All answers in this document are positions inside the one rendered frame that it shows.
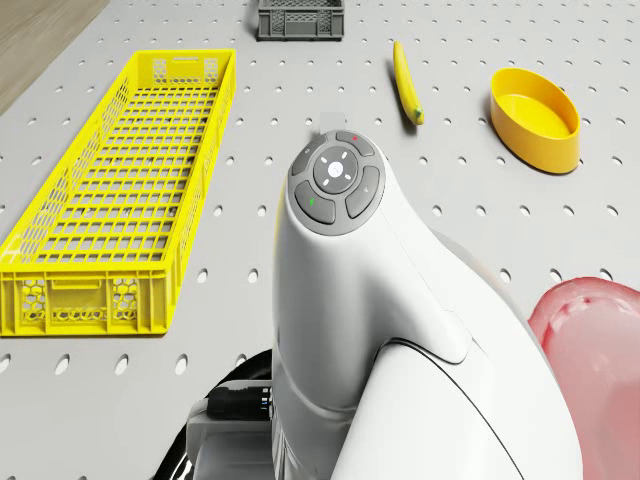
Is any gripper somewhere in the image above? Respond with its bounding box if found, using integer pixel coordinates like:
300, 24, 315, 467
186, 381, 274, 480

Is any yellow basket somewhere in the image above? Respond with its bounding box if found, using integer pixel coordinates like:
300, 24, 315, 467
0, 48, 238, 338

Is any red plate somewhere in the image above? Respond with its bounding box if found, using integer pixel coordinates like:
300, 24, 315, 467
526, 275, 640, 480

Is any banana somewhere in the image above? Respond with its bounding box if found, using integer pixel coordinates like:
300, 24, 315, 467
391, 40, 426, 127

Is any dark grey basket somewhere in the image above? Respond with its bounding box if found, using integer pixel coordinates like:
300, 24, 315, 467
256, 0, 346, 43

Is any yellow bowl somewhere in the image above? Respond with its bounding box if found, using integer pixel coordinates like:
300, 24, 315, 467
488, 67, 583, 176

